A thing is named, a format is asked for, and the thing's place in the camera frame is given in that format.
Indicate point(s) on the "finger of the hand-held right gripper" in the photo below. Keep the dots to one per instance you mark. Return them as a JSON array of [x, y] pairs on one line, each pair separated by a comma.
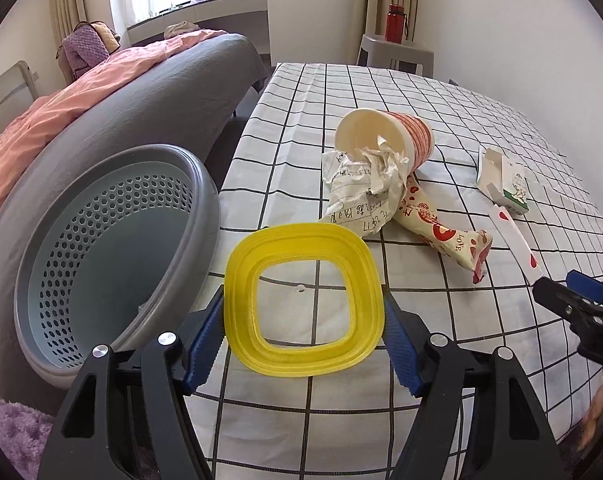
[[589, 285], [554, 297]]

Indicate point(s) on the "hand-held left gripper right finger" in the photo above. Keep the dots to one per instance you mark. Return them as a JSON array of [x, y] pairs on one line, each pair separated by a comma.
[[401, 355]]

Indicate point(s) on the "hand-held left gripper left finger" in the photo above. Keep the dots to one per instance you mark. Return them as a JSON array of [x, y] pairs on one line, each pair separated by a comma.
[[204, 350]]

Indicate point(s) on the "grey perforated plastic basket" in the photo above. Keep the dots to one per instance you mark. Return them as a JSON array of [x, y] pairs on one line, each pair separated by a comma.
[[106, 260]]

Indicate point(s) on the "white strip with red hearts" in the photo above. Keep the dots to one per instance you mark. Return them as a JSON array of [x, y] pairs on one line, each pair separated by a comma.
[[514, 235]]

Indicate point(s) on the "white and green carton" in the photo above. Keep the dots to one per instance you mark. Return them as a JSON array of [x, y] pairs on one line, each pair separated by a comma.
[[506, 180]]

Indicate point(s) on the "cream wrapper with red hearts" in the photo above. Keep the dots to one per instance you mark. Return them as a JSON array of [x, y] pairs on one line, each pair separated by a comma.
[[441, 230]]

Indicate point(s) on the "crumpled white paper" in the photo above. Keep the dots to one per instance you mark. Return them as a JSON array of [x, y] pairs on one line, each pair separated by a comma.
[[361, 195]]

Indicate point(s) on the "purple fluffy cloth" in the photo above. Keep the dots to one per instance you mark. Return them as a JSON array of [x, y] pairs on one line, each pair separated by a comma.
[[16, 435]]

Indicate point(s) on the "striped paper cup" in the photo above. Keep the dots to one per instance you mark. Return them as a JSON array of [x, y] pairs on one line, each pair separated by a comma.
[[416, 135]]

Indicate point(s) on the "black and white checked tablecloth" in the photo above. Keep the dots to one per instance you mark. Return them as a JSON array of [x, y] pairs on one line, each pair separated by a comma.
[[306, 125]]

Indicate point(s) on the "grey bed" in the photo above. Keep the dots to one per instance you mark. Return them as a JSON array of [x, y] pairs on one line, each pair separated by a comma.
[[181, 95]]

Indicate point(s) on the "pink blanket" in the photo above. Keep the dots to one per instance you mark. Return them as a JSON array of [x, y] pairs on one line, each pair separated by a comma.
[[56, 120]]

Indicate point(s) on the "grey plastic stool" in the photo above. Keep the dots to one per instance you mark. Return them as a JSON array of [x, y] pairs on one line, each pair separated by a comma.
[[396, 52]]

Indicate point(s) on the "red water bottle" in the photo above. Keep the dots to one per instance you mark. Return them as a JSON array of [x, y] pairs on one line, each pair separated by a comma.
[[395, 25]]

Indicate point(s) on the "beige clothes pile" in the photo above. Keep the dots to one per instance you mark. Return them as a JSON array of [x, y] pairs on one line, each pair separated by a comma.
[[181, 30]]

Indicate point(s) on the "grey headboard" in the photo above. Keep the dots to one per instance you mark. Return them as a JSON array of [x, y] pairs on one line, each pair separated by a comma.
[[6, 95]]

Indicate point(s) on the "purple fluffy bag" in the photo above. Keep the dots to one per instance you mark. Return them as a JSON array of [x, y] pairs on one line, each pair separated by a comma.
[[83, 47]]

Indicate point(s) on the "beige quilted pillow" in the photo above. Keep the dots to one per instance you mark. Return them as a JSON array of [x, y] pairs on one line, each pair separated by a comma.
[[106, 35]]

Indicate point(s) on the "grey windowsill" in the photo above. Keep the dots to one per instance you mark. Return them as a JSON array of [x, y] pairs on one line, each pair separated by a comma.
[[231, 10]]

